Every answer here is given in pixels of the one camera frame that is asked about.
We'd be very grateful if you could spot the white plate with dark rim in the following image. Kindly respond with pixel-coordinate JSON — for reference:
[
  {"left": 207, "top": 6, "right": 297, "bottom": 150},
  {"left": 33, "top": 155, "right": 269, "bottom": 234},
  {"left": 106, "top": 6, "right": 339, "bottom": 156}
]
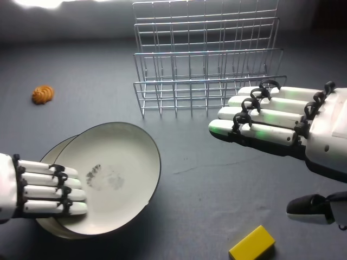
[
  {"left": 54, "top": 122, "right": 162, "bottom": 235},
  {"left": 35, "top": 134, "right": 154, "bottom": 241}
]

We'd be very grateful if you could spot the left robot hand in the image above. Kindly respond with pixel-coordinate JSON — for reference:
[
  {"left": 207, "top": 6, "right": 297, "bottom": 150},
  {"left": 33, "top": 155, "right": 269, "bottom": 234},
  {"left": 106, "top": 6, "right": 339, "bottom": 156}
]
[{"left": 0, "top": 153, "right": 88, "bottom": 225}]

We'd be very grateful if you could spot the orange swirl cookie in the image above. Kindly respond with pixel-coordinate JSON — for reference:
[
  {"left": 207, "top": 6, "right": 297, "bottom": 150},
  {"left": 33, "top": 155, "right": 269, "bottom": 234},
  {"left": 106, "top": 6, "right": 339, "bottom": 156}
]
[{"left": 31, "top": 84, "right": 55, "bottom": 106}]

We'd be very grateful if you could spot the yellow rectangular block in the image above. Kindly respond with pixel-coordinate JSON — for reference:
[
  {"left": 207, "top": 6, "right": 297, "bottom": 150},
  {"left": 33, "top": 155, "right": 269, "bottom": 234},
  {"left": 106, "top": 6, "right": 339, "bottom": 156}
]
[{"left": 228, "top": 225, "right": 277, "bottom": 260}]

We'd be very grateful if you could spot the silver wire dish rack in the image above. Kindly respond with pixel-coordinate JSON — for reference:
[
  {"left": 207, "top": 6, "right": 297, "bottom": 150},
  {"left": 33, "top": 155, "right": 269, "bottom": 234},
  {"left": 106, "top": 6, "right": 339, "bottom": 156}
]
[{"left": 132, "top": 0, "right": 288, "bottom": 120}]

